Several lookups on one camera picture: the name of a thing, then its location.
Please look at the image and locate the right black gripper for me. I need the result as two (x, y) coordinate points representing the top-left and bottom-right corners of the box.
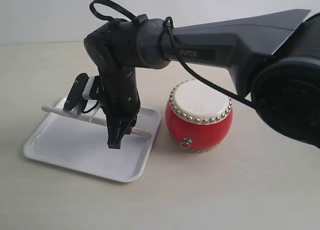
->
(96, 66), (140, 150)

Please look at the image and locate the wooden drumstick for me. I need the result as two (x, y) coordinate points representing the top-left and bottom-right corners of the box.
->
(41, 105), (151, 138)

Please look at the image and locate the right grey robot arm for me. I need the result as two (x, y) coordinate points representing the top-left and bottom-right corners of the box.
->
(83, 9), (320, 149)

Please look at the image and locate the small red drum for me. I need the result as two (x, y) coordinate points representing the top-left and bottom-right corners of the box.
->
(165, 79), (233, 153)

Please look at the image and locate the white plastic tray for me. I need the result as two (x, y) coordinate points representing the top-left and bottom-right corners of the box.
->
(23, 98), (162, 183)

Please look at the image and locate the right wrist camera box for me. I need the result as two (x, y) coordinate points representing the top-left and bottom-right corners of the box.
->
(63, 73), (101, 118)

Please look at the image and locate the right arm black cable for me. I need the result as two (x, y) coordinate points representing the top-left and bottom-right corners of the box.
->
(89, 0), (256, 108)

